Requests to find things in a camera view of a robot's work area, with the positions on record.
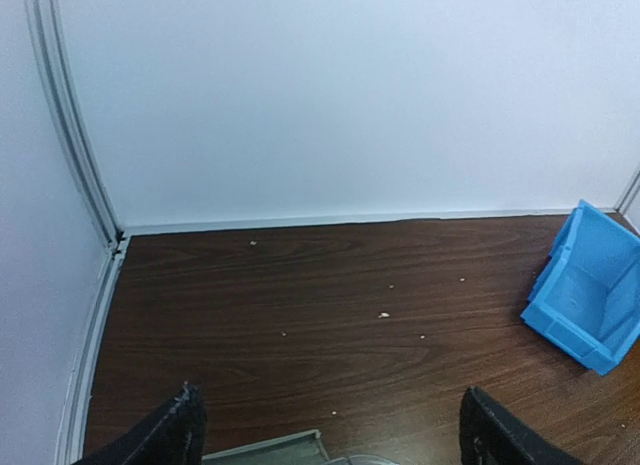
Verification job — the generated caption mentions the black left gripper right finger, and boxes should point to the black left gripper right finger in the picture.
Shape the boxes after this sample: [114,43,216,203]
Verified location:
[459,386,582,465]

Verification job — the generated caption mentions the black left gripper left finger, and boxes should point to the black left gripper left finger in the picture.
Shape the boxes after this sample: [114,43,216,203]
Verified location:
[79,383,207,465]

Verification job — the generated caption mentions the grey transparent plastic container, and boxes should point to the grey transparent plastic container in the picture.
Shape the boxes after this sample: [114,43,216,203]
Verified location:
[201,429,393,465]

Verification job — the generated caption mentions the left aluminium frame post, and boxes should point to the left aluminium frame post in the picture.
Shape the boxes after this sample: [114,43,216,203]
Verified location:
[24,0,123,254]

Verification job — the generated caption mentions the blue plastic bin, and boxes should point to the blue plastic bin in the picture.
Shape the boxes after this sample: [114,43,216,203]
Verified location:
[521,200,639,376]

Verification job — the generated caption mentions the right aluminium frame post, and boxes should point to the right aluminium frame post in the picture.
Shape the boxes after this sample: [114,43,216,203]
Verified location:
[614,166,640,215]

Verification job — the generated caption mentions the aluminium frame post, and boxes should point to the aluminium frame post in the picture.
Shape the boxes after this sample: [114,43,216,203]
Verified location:
[614,166,640,215]
[24,0,123,254]

